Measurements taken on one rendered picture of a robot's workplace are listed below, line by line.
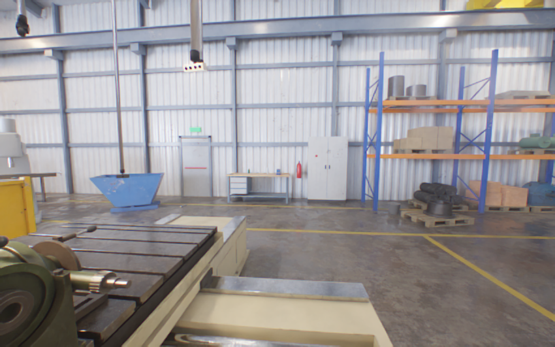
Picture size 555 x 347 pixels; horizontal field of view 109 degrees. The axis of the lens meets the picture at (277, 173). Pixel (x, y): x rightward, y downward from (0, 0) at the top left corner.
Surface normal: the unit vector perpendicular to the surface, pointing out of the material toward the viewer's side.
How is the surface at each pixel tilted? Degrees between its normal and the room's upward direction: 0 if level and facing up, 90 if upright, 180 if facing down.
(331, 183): 90
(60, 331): 90
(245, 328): 90
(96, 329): 0
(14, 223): 90
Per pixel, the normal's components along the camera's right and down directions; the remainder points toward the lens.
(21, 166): 0.75, 0.06
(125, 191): 0.40, 0.08
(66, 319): 1.00, 0.01
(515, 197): -0.09, 0.09
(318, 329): 0.00, -1.00
